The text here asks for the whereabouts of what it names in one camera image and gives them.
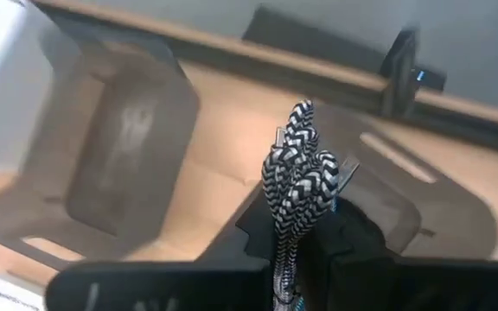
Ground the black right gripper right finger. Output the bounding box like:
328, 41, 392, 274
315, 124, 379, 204
298, 196, 498, 311

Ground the dark grey plastic bin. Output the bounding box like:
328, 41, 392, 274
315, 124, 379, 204
0, 2, 201, 271
309, 103, 498, 260

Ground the black table-level camera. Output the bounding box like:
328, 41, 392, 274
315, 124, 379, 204
380, 25, 448, 118

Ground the white box with adapter print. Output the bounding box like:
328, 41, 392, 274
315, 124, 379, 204
0, 275, 48, 311

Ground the braided cable with teal accents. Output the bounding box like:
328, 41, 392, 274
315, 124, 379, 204
260, 98, 361, 311

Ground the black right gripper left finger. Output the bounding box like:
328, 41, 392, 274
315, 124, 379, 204
44, 183, 276, 311

